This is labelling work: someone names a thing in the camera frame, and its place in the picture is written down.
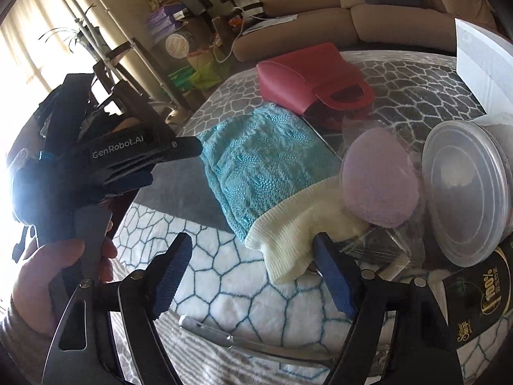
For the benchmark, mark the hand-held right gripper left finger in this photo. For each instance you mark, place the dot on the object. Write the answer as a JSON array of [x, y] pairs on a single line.
[[172, 276]]

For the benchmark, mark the beige sofa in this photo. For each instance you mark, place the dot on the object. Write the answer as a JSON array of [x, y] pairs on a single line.
[[320, 24]]

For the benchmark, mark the green boxes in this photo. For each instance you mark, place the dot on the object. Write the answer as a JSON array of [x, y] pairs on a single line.
[[196, 74]]

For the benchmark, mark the plastic wrapped dark box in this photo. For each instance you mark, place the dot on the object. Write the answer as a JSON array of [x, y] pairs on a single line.
[[384, 248]]

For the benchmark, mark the black box gold print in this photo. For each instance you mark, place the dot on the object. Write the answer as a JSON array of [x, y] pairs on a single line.
[[481, 300]]

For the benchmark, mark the round white tin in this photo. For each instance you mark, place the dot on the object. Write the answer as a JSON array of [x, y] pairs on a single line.
[[177, 45]]

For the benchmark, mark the white cardboard box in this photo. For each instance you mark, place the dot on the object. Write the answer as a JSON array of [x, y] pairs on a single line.
[[481, 60]]

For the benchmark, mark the person's left hand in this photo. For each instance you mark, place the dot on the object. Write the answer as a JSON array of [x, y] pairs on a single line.
[[40, 276]]

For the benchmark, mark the clear plastic tub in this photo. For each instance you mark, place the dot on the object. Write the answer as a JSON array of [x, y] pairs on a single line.
[[461, 192]]

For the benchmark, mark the red handbag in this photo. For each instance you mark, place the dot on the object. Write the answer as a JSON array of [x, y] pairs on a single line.
[[296, 76]]

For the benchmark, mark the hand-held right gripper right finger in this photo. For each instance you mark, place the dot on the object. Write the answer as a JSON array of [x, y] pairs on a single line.
[[336, 280]]

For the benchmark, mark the stack of purple boxes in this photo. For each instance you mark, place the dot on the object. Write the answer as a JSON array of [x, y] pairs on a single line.
[[166, 20]]

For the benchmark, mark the white papers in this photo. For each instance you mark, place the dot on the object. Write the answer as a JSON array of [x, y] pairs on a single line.
[[272, 24]]

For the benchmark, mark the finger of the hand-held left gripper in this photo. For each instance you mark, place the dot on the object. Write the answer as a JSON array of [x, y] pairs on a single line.
[[128, 182], [176, 148]]

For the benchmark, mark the pink round pad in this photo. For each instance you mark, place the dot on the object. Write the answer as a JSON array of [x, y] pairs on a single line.
[[376, 180]]

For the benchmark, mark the person's left forearm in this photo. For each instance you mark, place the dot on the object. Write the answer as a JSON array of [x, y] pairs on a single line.
[[20, 341]]

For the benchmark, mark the dark wooden chair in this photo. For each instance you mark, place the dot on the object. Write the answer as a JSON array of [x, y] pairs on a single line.
[[132, 76]]

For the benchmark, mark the teal knitted cloth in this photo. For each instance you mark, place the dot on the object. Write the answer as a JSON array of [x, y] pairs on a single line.
[[260, 156]]

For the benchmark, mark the cream knitted cloth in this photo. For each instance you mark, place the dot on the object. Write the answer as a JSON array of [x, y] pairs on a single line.
[[288, 228]]

